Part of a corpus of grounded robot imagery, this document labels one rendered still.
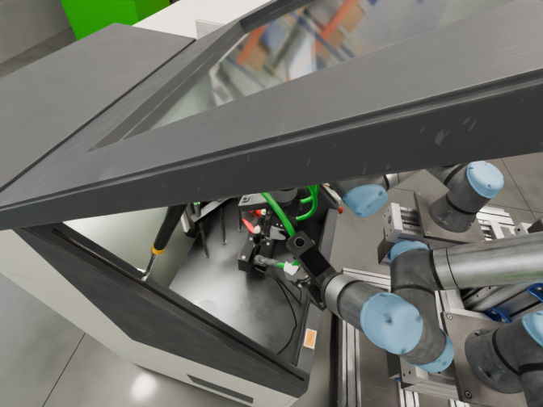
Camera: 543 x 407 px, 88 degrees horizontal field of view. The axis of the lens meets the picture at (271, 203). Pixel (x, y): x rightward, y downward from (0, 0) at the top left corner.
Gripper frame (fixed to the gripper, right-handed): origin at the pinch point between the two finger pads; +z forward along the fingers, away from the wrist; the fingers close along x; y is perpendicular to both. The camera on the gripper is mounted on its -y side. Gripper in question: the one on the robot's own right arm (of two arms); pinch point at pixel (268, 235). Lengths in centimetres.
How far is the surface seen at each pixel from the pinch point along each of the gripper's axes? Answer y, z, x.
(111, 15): -272, 51, 271
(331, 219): 19.7, 17.6, 27.5
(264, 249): -1.4, 14.7, 3.4
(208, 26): -32, -41, 37
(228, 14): -29, -42, 45
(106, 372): -74, 113, -40
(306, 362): 20.2, 17.6, -26.2
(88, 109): -39, -37, -7
